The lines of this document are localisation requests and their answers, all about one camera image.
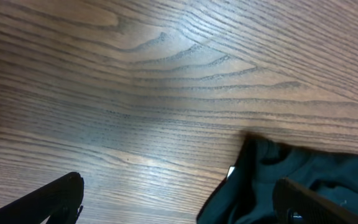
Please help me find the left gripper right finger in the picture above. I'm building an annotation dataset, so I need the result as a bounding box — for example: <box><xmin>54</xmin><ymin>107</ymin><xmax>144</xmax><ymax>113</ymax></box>
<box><xmin>272</xmin><ymin>178</ymin><xmax>358</xmax><ymax>224</ymax></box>

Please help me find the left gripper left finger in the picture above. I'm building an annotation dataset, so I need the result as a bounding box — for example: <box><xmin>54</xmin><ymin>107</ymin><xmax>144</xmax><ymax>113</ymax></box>
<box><xmin>0</xmin><ymin>172</ymin><xmax>84</xmax><ymax>224</ymax></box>

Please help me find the black t-shirt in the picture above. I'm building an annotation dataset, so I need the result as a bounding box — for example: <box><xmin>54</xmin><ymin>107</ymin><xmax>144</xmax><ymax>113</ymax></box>
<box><xmin>196</xmin><ymin>134</ymin><xmax>358</xmax><ymax>224</ymax></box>

